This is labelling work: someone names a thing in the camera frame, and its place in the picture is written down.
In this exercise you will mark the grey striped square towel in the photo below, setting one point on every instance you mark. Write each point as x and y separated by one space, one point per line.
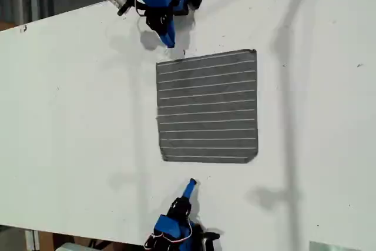
207 107

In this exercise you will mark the white container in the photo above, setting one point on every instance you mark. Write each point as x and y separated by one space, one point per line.
72 247

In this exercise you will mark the white table leg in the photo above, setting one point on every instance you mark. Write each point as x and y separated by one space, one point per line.
31 240

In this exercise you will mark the camera black stalk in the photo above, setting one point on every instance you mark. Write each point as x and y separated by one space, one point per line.
125 7

